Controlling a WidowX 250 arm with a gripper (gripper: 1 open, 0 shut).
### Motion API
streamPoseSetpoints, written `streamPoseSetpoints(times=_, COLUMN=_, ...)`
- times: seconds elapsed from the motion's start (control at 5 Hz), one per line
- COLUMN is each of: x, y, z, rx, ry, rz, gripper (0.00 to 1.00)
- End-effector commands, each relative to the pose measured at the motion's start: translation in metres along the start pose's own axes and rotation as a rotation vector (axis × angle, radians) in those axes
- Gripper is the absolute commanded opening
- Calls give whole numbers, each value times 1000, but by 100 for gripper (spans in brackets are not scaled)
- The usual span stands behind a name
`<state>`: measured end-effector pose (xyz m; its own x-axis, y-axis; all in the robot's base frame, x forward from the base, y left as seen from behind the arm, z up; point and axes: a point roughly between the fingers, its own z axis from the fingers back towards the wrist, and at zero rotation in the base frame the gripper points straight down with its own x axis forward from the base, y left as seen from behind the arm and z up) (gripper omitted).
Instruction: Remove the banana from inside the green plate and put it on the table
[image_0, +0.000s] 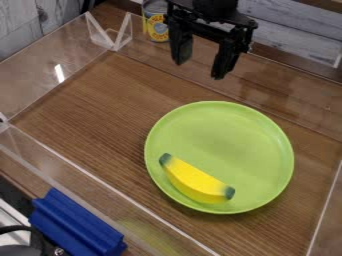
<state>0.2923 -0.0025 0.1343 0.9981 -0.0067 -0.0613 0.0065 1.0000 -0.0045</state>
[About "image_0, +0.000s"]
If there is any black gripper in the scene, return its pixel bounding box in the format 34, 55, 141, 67
167, 0, 258, 80

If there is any yellow toy banana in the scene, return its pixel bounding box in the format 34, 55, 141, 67
159, 153, 235, 204

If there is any green round plate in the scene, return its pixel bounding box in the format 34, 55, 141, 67
145, 101, 295, 214

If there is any yellow labelled tin can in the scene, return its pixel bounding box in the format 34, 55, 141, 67
142, 0, 169, 43

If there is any blue plastic clamp block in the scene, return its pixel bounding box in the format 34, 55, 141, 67
30, 188, 127, 256

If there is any clear acrylic enclosure wall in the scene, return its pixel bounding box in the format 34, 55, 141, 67
0, 113, 219, 256

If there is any black cable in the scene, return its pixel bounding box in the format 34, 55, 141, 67
0, 225, 46, 256

